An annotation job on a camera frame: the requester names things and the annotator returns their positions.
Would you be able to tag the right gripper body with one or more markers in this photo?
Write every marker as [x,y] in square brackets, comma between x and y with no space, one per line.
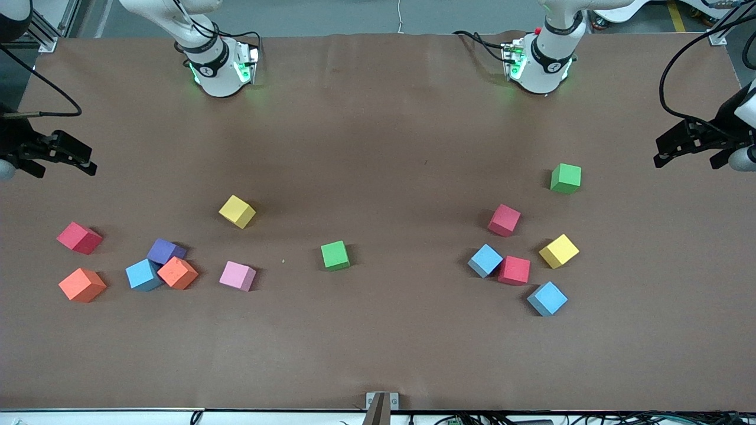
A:
[13,141]

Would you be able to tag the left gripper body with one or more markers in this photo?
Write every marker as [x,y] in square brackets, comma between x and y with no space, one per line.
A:
[716,138]

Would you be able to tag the green foam block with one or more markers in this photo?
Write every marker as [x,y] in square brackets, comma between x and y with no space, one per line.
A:
[335,255]
[566,178]

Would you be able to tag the orange foam block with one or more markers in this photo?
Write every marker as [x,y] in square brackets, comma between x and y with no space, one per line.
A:
[81,284]
[178,273]

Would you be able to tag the yellow foam block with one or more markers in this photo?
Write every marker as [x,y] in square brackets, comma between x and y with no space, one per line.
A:
[236,211]
[559,251]

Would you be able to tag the red foam block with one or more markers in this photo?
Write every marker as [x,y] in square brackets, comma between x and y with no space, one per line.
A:
[78,238]
[514,270]
[504,220]

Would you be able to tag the pink foam block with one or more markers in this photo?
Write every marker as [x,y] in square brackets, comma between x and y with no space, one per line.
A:
[237,275]

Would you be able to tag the blue foam block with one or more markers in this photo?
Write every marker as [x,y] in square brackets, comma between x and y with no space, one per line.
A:
[485,260]
[143,275]
[547,298]

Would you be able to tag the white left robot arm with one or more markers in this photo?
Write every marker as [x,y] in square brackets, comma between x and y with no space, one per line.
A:
[546,71]

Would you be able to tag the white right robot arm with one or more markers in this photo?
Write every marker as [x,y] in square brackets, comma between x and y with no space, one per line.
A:
[215,77]

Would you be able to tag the purple foam block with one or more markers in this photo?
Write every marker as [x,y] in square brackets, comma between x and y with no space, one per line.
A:
[165,250]

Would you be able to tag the metal base connector panel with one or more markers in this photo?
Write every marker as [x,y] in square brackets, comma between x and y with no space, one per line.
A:
[512,59]
[251,65]

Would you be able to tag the brown table mat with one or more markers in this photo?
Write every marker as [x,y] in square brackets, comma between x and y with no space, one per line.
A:
[378,342]

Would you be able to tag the aluminium frame post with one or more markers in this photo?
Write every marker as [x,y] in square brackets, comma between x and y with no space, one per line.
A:
[717,38]
[44,38]

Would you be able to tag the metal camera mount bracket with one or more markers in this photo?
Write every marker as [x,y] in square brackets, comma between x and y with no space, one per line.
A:
[382,404]

